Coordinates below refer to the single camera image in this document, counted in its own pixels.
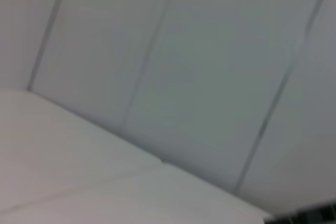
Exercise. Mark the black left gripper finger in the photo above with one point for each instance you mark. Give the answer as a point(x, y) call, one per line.
point(309, 214)

